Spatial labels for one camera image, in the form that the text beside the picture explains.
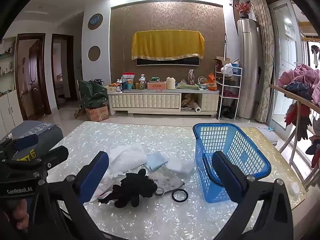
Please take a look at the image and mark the green flat cushion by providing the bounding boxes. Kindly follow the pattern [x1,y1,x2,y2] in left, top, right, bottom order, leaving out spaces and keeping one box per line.
[176,83,200,90]

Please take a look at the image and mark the green plastic bag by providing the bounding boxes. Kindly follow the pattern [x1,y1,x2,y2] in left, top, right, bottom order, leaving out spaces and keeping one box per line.
[78,80,109,108]

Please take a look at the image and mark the patterned curtain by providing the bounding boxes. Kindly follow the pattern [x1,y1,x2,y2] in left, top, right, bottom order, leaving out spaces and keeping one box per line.
[250,0,275,123]

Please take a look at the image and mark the clothes drying rack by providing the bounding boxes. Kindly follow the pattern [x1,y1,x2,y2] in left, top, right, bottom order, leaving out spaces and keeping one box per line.
[269,84,320,188]

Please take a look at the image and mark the grey floor mat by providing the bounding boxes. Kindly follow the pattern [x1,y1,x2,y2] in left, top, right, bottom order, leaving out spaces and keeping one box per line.
[257,127,278,145]

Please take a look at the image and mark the pink storage box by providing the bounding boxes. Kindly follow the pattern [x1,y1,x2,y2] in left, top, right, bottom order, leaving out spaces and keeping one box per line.
[147,81,167,90]

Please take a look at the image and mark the black plush toy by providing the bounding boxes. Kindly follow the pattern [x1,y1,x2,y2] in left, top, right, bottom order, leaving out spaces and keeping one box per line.
[97,169,165,208]

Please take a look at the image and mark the white lace cloth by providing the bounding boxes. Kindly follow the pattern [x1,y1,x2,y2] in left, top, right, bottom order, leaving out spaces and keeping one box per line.
[109,143,147,174]

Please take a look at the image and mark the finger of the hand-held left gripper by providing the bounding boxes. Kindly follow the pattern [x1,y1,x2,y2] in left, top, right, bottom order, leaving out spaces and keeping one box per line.
[32,145,69,168]
[12,134,39,151]

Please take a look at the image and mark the person's left hand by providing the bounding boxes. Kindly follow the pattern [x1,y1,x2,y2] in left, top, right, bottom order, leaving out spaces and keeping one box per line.
[5,199,30,230]

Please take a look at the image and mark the white red paper label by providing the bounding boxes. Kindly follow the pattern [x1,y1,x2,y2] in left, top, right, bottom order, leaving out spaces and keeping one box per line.
[96,171,125,200]

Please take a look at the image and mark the red hanging clothes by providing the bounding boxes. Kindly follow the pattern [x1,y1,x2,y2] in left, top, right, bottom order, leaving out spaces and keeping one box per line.
[285,101,313,140]

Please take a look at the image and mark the light blue cloth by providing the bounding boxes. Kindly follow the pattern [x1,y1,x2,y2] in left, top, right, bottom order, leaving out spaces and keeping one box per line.
[144,152,168,171]

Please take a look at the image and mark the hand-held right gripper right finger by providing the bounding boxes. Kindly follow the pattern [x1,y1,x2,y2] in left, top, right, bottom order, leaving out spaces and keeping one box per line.
[211,151,294,240]

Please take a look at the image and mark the black television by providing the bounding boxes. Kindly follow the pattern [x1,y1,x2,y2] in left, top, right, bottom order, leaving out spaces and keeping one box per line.
[136,56,200,67]

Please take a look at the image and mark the red white box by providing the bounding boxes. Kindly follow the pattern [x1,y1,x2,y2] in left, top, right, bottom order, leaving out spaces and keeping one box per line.
[122,72,135,84]

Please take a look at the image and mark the cream television cabinet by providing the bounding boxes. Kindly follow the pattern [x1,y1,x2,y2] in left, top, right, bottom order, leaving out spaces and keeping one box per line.
[107,89,220,117]

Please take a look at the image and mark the dark blue garment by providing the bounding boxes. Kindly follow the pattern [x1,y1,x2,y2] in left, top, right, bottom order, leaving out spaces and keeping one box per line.
[285,81,313,100]

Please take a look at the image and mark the printed cardboard box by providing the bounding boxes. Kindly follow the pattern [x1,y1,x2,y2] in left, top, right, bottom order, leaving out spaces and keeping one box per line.
[85,104,110,122]

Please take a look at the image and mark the white plastic bag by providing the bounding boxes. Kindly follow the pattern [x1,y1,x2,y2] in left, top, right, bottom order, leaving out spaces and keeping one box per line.
[221,65,235,77]

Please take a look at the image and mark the blue plastic basket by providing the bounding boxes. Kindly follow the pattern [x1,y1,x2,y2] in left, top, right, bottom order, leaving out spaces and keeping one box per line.
[192,123,272,203]

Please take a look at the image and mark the grey stained sponge pad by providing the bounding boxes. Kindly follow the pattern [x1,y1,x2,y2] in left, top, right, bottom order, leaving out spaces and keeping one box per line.
[149,165,185,189]

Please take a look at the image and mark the orange package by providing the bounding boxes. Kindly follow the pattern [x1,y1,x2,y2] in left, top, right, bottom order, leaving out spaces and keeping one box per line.
[207,74,218,90]

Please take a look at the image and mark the grey cushioned chair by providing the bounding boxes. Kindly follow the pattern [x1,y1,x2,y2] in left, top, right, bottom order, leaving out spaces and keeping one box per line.
[0,120,64,155]

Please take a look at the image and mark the black bag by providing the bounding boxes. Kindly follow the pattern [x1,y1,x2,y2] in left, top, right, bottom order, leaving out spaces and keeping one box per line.
[221,106,237,119]

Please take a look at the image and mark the black rubber ring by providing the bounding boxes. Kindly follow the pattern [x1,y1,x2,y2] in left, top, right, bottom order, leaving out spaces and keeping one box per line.
[171,189,189,202]

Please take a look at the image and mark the white sponge pad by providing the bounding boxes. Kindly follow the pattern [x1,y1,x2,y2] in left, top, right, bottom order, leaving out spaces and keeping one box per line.
[166,158,195,175]

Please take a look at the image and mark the yellow cloth cover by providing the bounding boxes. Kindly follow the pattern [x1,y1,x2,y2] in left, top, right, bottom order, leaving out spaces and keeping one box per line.
[132,31,205,61]

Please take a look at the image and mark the blue round wall decoration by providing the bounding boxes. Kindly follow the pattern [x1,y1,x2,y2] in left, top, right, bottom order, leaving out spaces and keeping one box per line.
[87,13,103,30]

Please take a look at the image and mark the pink clothes pile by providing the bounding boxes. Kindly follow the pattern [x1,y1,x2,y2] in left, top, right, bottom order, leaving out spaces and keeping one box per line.
[277,64,320,105]

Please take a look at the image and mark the white wire rack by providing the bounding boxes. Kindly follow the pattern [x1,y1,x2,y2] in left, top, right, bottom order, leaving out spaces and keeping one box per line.
[215,64,243,120]

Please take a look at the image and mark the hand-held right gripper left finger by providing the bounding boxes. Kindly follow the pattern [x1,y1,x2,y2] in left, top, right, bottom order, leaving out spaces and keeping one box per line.
[32,151,110,240]

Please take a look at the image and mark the dark wooden door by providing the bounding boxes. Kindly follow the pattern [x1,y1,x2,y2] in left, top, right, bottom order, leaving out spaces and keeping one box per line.
[15,33,52,120]

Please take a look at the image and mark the standing air conditioner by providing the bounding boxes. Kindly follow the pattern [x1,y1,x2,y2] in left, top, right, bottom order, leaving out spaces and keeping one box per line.
[236,19,259,122]

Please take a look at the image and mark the brown round wall decoration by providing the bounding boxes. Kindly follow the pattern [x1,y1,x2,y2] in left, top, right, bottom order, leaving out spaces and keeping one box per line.
[88,46,101,62]

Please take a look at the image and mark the open brown cardboard box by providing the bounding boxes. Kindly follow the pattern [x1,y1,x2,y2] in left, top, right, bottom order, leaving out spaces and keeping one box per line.
[213,56,230,67]

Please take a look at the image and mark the white cabinet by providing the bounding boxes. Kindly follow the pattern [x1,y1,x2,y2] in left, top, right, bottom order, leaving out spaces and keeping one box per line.
[0,90,24,135]

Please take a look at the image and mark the vase with red flowers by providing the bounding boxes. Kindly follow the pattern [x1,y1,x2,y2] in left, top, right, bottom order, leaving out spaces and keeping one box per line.
[231,1,253,19]

